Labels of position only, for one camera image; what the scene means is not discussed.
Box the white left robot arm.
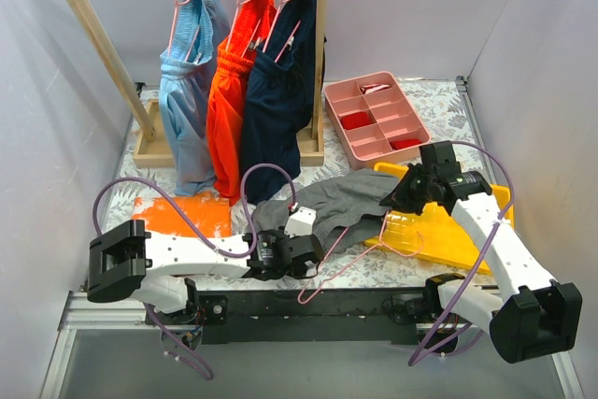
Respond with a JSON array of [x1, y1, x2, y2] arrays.
[[87, 220, 323, 324]]

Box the light blue shorts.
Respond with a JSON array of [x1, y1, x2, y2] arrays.
[[158, 0, 230, 196]]

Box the yellow plastic tray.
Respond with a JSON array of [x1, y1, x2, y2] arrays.
[[363, 161, 515, 277]]

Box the red cloth in organizer front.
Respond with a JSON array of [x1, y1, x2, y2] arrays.
[[389, 138, 422, 150]]

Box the red cloth in organizer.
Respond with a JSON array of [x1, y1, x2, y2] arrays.
[[340, 111, 373, 131], [389, 138, 422, 150]]

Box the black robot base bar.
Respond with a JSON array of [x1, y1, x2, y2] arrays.
[[144, 289, 468, 347]]

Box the grey shorts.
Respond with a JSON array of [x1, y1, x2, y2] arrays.
[[251, 168, 404, 255]]

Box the pink divided organizer tray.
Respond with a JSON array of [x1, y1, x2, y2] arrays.
[[323, 71, 431, 170]]

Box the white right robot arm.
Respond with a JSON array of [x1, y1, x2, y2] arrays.
[[380, 141, 582, 365]]

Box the pink hanger with orange shorts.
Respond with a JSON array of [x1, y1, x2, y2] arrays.
[[226, 0, 262, 58]]

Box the orange white cloth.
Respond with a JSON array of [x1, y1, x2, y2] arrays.
[[130, 191, 234, 239]]

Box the red cloth in organizer middle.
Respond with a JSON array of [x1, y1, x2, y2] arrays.
[[340, 111, 373, 131]]

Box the red white item in organizer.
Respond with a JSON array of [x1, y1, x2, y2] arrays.
[[360, 83, 392, 95]]

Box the navy blue shorts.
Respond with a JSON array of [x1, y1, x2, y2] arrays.
[[239, 0, 317, 178]]

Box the pink hanger with navy shorts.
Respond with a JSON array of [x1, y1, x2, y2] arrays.
[[263, 0, 304, 64]]

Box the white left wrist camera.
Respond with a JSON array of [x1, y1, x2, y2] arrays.
[[284, 207, 317, 237]]

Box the orange shorts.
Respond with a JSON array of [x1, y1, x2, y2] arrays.
[[206, 0, 276, 206]]

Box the pink wire hanger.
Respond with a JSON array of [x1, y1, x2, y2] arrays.
[[296, 211, 425, 305]]

